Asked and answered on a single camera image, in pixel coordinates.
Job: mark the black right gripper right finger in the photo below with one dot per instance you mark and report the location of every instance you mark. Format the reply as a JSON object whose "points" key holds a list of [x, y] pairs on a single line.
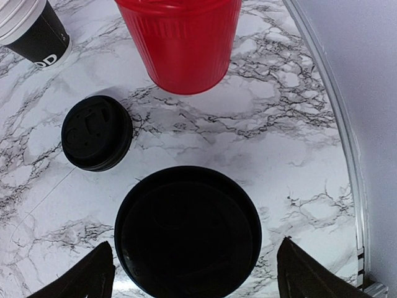
{"points": [[300, 275]]}

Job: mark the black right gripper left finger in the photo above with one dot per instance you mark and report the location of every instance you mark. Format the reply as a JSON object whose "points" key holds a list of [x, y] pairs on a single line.
{"points": [[93, 276]]}

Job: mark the black coffee cup lid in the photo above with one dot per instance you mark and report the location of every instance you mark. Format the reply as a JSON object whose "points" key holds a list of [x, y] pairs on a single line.
{"points": [[187, 231], [96, 133]]}

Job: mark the red ribbed plastic cup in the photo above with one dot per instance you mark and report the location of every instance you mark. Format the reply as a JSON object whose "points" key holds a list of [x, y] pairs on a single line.
{"points": [[185, 45]]}

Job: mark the stack of black paper cups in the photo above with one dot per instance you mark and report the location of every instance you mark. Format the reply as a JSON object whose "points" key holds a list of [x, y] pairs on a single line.
{"points": [[33, 30]]}

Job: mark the right aluminium frame post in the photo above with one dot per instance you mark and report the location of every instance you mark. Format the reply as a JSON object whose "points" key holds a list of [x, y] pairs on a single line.
{"points": [[354, 46]]}

